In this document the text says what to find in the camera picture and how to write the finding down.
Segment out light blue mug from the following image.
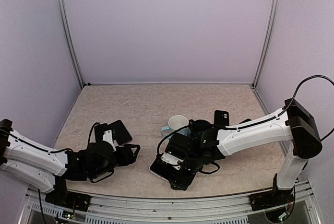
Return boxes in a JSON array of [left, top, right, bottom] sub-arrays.
[[160, 115, 189, 137]]

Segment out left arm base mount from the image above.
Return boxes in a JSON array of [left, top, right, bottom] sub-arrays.
[[45, 191, 91, 212]]

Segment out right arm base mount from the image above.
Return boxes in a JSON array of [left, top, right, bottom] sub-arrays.
[[248, 191, 294, 211]]

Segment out black smartphone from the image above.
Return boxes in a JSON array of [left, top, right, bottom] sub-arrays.
[[149, 158, 180, 181], [107, 120, 133, 146], [94, 123, 109, 142]]

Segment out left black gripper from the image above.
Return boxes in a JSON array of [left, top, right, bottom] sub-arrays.
[[91, 143, 140, 179]]

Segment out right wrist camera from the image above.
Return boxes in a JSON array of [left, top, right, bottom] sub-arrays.
[[161, 133, 190, 170]]

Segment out aluminium frame post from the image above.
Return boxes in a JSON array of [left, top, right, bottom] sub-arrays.
[[252, 0, 279, 90], [57, 0, 85, 90]]

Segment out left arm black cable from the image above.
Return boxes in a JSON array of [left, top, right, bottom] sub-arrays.
[[87, 122, 108, 146]]

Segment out right aluminium frame post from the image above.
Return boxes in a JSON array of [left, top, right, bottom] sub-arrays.
[[252, 0, 279, 90]]

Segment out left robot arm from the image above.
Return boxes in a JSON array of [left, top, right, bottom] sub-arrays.
[[1, 119, 140, 206]]

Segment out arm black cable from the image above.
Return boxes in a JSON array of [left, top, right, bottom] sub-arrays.
[[283, 76, 334, 141], [87, 122, 108, 146]]

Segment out black phone case upright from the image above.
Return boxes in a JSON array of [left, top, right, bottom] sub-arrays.
[[214, 110, 230, 126]]

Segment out pink phone case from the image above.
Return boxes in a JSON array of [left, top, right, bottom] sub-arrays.
[[149, 158, 170, 181]]

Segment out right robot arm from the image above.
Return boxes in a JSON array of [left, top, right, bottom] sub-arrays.
[[169, 99, 323, 205]]

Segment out front aluminium rail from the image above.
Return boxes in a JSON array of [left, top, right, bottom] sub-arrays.
[[18, 181, 321, 224]]

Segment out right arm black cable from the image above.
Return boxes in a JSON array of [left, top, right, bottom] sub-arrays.
[[283, 76, 334, 141]]

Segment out left aluminium frame post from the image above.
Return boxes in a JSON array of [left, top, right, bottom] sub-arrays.
[[57, 0, 85, 90]]

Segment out dark green mug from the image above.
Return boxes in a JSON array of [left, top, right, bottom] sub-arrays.
[[188, 120, 213, 140]]

